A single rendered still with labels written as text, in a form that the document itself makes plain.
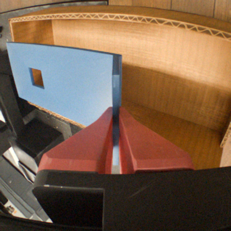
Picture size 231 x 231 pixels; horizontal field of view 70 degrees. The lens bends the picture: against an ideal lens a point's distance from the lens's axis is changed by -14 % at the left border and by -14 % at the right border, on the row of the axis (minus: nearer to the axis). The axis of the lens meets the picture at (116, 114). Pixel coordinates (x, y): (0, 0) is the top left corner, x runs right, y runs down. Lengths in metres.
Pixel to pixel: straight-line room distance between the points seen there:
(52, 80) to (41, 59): 0.02
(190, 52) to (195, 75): 0.02
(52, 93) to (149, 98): 0.11
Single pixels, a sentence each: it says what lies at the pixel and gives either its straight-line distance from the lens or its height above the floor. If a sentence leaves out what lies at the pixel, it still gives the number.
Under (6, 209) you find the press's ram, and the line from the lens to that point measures 0.45.
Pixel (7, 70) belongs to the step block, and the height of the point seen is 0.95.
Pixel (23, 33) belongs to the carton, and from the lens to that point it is 0.25.
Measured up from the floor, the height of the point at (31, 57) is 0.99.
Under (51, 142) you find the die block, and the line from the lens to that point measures 0.39.
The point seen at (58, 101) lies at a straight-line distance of 0.18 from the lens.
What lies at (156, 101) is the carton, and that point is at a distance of 0.22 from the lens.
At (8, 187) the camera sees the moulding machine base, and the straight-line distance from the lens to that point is 6.13.
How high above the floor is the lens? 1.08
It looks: 43 degrees down
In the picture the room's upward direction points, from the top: 135 degrees counter-clockwise
